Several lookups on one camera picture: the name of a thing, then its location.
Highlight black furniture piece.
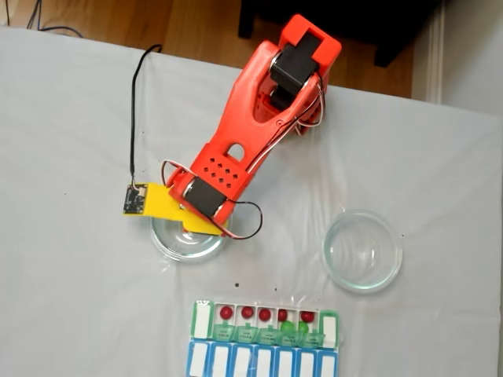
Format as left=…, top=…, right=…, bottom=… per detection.
left=237, top=0, right=447, bottom=68

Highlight black camera cable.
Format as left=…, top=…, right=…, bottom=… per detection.
left=128, top=43, right=163, bottom=189

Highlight clear glass bowl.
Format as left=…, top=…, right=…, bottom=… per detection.
left=150, top=211, right=233, bottom=265
left=321, top=210, right=404, bottom=295

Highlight green-lidded weekly pill organizer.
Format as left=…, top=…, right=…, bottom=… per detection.
left=190, top=299, right=341, bottom=349

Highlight blue-lidded weekly pill organizer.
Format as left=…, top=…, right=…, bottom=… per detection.
left=185, top=339, right=339, bottom=377

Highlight pale grey tablecloth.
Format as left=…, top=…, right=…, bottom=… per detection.
left=0, top=27, right=503, bottom=377

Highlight thin servo wire loop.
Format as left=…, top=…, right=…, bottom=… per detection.
left=222, top=199, right=263, bottom=240

